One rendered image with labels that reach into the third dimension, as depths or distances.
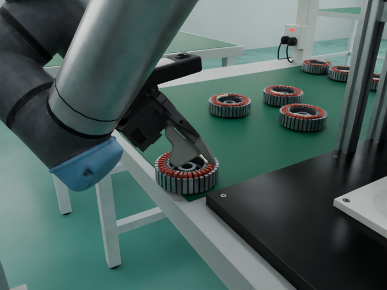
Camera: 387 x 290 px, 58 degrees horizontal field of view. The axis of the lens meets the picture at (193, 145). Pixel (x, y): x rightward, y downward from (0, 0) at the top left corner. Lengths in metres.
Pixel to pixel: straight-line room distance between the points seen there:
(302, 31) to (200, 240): 1.14
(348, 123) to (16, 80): 0.55
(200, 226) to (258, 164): 0.22
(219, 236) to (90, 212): 1.42
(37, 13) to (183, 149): 0.26
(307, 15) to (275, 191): 1.08
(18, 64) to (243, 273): 0.35
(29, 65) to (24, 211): 1.61
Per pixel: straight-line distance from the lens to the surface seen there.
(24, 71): 0.42
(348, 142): 0.72
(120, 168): 1.86
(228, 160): 0.69
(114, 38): 0.29
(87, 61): 0.31
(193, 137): 0.51
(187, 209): 0.55
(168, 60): 0.54
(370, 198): 0.58
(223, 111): 0.89
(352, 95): 0.71
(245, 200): 0.54
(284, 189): 0.58
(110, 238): 1.44
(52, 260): 1.66
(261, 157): 0.71
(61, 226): 1.83
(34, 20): 0.44
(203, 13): 5.53
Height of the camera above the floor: 1.07
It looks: 26 degrees down
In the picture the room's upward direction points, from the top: straight up
